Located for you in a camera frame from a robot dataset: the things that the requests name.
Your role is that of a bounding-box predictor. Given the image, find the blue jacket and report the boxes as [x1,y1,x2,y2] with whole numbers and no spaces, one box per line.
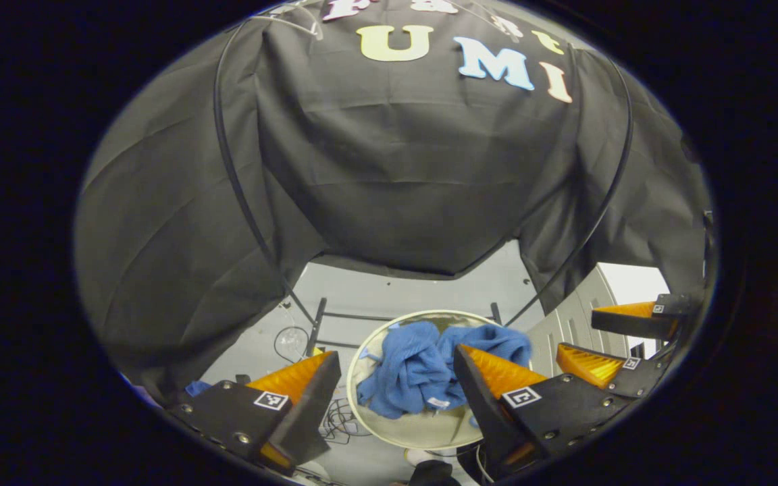
[357,321,533,421]

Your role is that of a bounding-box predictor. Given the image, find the white ribbed panel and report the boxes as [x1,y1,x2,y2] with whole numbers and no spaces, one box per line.
[527,265,671,379]

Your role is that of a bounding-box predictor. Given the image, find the round cream laundry hamper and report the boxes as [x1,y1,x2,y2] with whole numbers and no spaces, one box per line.
[346,309,545,451]

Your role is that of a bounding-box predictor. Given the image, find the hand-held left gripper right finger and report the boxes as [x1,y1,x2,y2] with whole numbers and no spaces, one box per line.
[453,344,633,477]

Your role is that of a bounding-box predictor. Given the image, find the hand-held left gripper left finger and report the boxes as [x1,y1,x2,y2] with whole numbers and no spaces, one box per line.
[167,351,342,473]

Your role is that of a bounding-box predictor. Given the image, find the tangled dark floor cables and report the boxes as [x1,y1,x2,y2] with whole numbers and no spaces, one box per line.
[321,397,373,446]

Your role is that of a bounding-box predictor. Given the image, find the black clothes rack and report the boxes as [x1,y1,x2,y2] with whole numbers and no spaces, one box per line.
[213,13,635,358]

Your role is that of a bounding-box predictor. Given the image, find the black backdrop cloth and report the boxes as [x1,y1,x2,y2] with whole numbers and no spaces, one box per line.
[75,0,714,399]

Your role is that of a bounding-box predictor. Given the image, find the thin floor cable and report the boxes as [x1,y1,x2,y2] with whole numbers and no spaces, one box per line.
[273,326,311,365]

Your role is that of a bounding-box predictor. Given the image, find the black shoe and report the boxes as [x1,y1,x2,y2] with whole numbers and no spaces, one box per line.
[408,459,462,486]

